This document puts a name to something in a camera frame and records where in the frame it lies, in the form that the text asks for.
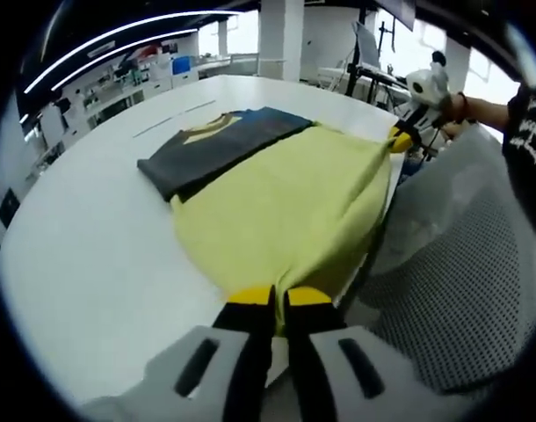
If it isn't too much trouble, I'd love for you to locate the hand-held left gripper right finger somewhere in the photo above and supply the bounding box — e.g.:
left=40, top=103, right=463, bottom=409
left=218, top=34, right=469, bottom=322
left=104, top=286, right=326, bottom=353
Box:
left=282, top=287, right=428, bottom=422

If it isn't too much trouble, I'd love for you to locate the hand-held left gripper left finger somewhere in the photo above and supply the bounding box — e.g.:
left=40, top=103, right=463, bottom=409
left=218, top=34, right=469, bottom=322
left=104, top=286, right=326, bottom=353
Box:
left=138, top=284, right=277, bottom=422

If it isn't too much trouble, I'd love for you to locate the yellow blue grey garment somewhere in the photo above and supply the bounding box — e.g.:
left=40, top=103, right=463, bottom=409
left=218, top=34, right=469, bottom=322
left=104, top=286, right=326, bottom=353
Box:
left=136, top=105, right=416, bottom=340

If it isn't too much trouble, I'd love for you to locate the computer monitor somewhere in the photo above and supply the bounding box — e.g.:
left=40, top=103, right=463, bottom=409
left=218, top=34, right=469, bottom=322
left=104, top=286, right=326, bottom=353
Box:
left=352, top=20, right=381, bottom=69

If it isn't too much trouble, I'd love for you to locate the black hanging screen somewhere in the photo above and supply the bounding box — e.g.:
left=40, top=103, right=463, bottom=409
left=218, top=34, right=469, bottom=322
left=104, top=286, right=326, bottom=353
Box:
left=372, top=0, right=417, bottom=33

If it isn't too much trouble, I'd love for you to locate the grey mesh chair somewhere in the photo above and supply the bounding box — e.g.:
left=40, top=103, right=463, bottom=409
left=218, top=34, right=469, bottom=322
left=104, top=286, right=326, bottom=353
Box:
left=337, top=122, right=536, bottom=395

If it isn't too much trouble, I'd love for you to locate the white table cover plate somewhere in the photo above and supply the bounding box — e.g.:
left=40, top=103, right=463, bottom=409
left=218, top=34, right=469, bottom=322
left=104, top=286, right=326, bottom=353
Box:
left=132, top=99, right=218, bottom=139

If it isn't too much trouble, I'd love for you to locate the blue storage box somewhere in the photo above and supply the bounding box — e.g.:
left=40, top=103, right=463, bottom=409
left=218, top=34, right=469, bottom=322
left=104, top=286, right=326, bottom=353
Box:
left=171, top=55, right=195, bottom=76

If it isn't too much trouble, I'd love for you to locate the white drawer cabinet row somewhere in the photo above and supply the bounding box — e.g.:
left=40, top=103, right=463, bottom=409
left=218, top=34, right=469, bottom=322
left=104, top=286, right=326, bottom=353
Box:
left=60, top=65, right=199, bottom=134

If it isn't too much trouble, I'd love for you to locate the black box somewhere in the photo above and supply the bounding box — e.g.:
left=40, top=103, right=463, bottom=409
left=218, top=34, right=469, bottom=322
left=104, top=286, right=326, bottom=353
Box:
left=0, top=187, right=21, bottom=230

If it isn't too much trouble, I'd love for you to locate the short curved ceiling light strip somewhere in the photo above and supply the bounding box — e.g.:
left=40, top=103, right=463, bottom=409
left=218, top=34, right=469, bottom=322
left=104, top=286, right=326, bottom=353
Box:
left=52, top=27, right=199, bottom=91

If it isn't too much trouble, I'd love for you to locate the long curved ceiling light strip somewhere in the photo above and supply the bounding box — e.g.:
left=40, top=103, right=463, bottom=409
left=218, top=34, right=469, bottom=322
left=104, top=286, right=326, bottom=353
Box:
left=23, top=10, right=242, bottom=95

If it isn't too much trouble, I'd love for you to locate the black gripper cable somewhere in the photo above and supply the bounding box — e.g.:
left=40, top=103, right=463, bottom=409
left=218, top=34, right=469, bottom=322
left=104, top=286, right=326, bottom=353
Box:
left=418, top=126, right=441, bottom=163

